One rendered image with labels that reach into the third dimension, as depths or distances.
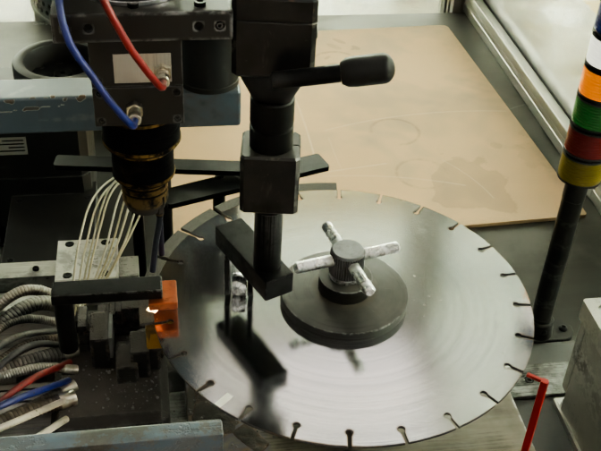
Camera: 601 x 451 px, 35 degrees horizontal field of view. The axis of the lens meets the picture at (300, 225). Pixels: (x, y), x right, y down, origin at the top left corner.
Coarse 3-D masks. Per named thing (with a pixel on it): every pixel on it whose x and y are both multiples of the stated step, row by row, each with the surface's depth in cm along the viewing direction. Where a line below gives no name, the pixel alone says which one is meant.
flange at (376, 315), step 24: (384, 264) 85; (312, 288) 81; (336, 288) 80; (384, 288) 82; (288, 312) 80; (312, 312) 79; (336, 312) 79; (360, 312) 79; (384, 312) 80; (336, 336) 78; (360, 336) 78
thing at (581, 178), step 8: (560, 160) 96; (568, 160) 94; (576, 160) 93; (560, 168) 96; (568, 168) 94; (576, 168) 94; (584, 168) 93; (592, 168) 93; (600, 168) 94; (560, 176) 96; (568, 176) 95; (576, 176) 94; (584, 176) 94; (592, 176) 94; (600, 176) 95; (568, 184) 95; (576, 184) 94; (584, 184) 94; (592, 184) 94
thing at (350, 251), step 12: (324, 228) 83; (336, 240) 81; (348, 240) 80; (336, 252) 79; (348, 252) 79; (360, 252) 79; (372, 252) 80; (384, 252) 80; (396, 252) 81; (300, 264) 78; (312, 264) 78; (324, 264) 79; (336, 264) 79; (348, 264) 78; (360, 264) 79; (336, 276) 79; (348, 276) 79; (360, 276) 77; (360, 288) 77; (372, 288) 76
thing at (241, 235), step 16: (224, 224) 79; (240, 224) 80; (256, 224) 72; (272, 224) 72; (224, 240) 78; (240, 240) 78; (256, 240) 73; (272, 240) 73; (224, 256) 79; (240, 256) 76; (256, 256) 74; (272, 256) 74; (224, 272) 80; (256, 272) 75; (272, 272) 75; (288, 272) 75; (224, 288) 81; (256, 288) 76; (272, 288) 74; (288, 288) 75
